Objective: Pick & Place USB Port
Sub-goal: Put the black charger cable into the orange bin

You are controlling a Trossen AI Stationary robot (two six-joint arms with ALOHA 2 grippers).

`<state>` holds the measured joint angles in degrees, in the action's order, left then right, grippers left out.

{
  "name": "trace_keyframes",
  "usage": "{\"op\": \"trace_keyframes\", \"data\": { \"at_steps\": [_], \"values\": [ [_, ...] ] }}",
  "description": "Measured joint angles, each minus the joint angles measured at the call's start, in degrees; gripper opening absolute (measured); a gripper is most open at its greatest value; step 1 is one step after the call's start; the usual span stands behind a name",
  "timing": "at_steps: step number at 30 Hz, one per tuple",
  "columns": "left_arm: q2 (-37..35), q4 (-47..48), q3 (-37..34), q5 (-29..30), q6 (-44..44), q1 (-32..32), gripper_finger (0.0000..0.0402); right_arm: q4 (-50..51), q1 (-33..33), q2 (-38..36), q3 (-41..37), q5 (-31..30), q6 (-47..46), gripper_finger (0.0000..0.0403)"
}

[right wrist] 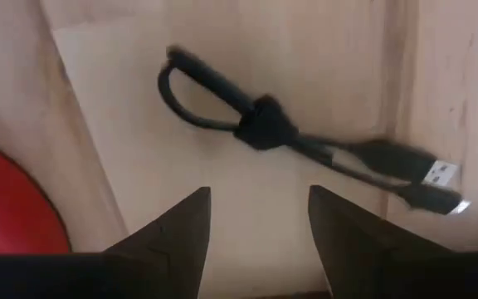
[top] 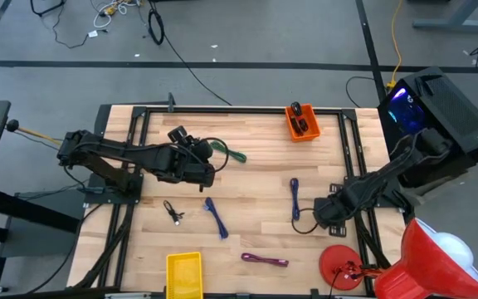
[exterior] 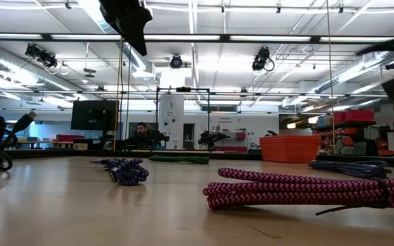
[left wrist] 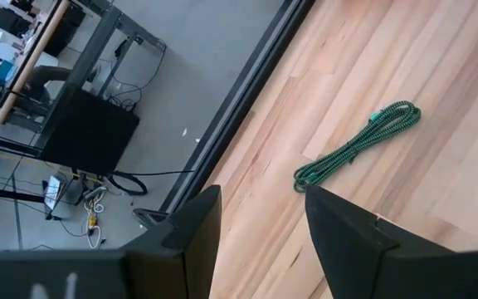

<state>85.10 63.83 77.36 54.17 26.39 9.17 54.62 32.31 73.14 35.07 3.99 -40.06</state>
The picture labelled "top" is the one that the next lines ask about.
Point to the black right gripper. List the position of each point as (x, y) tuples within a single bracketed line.
[(336, 207)]

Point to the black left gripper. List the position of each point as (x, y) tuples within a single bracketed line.
[(181, 166)]

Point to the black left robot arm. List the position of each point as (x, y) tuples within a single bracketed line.
[(110, 151)]

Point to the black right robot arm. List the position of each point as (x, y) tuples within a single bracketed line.
[(388, 174)]

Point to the orange plastic basket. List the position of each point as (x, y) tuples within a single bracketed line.
[(313, 124)]

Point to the red desk lamp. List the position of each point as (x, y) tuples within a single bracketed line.
[(421, 266)]

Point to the yellow plastic bin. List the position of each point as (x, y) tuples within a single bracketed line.
[(184, 276)]

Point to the black computer tower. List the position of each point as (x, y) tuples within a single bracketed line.
[(459, 116)]

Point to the wooden stick black knob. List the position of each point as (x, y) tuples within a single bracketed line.
[(12, 125)]

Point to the wood desk grey legs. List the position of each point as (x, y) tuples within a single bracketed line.
[(455, 23)]

